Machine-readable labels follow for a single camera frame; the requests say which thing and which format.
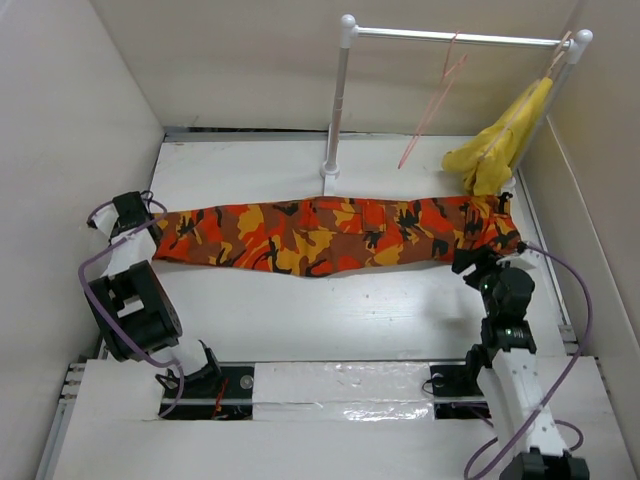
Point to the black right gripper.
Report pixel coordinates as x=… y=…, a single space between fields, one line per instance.
x=483 y=258

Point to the orange camouflage trousers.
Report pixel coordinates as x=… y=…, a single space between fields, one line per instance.
x=320 y=236

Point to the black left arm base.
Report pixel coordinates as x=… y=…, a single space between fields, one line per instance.
x=227 y=398

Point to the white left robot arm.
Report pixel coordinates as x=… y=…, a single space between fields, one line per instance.
x=133 y=312

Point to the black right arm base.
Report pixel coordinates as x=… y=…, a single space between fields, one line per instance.
x=454 y=396

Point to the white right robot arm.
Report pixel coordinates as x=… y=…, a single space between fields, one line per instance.
x=505 y=369

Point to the wooden hanger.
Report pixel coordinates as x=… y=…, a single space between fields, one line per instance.
x=518 y=121

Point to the yellow garment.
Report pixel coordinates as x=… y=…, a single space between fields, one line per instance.
x=478 y=179

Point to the white clothes rack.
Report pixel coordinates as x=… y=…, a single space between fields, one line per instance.
x=350 y=30

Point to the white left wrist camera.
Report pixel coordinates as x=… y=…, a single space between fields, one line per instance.
x=103 y=220

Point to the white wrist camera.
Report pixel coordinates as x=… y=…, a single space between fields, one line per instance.
x=103 y=220
x=528 y=259

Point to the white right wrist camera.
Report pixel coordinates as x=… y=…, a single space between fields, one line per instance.
x=528 y=259

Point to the pink wire hanger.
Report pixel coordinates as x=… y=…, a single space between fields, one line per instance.
x=448 y=77

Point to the aluminium frame rail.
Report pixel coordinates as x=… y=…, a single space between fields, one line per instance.
x=64 y=409

